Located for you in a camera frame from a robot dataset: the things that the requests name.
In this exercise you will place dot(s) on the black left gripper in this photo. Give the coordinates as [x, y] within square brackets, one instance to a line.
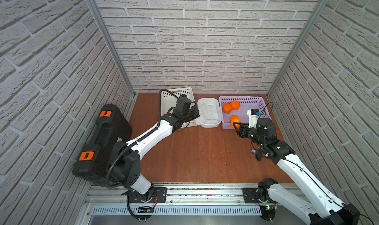
[192, 114]

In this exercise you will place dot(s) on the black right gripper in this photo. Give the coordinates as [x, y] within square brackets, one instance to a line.
[243, 131]

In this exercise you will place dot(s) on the bare orange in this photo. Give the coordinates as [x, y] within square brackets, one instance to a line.
[235, 105]
[235, 122]
[233, 117]
[227, 108]

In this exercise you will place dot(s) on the white foam net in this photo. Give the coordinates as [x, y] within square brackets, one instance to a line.
[208, 113]

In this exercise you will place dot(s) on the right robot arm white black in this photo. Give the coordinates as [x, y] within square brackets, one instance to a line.
[302, 177]

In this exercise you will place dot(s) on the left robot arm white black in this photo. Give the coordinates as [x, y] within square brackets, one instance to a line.
[125, 169]

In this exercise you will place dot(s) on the white perforated plastic basket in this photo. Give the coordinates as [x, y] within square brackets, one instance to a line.
[168, 102]

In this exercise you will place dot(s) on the white plastic tub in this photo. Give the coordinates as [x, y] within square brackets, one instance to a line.
[211, 101]

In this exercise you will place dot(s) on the purple perforated plastic basket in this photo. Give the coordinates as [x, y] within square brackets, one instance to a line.
[246, 103]

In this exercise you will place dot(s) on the small black clip device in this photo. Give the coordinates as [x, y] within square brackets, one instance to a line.
[258, 154]

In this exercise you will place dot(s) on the black tool case orange latches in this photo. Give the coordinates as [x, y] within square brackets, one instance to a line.
[97, 156]

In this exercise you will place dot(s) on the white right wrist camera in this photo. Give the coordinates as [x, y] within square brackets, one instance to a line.
[254, 115]

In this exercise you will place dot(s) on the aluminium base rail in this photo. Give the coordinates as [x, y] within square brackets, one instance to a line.
[175, 199]

